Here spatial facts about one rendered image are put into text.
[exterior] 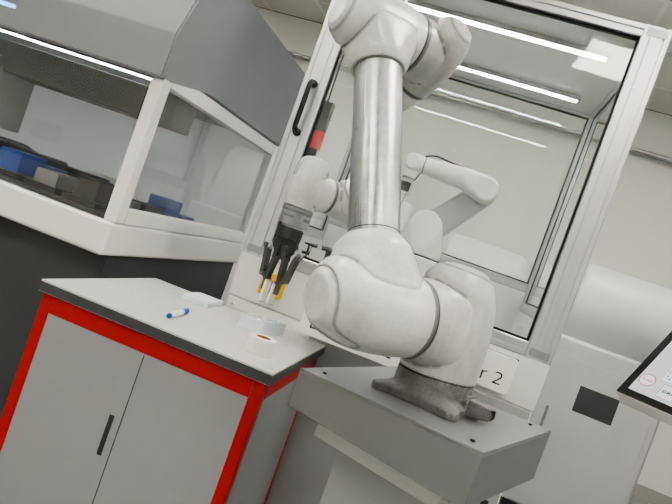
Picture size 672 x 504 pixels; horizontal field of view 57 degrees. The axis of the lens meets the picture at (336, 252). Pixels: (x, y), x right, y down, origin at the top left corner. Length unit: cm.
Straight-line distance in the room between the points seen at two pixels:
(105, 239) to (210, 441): 76
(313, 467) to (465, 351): 100
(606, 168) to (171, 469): 145
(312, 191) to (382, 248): 71
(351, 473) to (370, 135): 65
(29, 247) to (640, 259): 429
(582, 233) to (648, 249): 331
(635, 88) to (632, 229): 325
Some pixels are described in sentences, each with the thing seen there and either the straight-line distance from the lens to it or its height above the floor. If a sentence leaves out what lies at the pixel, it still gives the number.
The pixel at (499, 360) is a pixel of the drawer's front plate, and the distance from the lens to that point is 195.
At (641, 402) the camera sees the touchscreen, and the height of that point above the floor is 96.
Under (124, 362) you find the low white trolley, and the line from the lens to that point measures 157.
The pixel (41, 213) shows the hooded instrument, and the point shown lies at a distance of 211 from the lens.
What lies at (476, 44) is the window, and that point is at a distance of 209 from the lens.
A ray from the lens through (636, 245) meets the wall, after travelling 527.
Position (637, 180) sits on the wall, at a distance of 533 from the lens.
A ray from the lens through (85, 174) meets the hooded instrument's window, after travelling 206.
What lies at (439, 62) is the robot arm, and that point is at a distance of 144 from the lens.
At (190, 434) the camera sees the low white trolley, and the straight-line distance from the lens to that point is 153.
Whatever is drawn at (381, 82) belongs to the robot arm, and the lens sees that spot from 128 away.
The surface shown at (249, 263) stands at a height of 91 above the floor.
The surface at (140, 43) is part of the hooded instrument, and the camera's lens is 205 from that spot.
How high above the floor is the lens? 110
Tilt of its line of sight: 2 degrees down
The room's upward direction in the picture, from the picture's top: 20 degrees clockwise
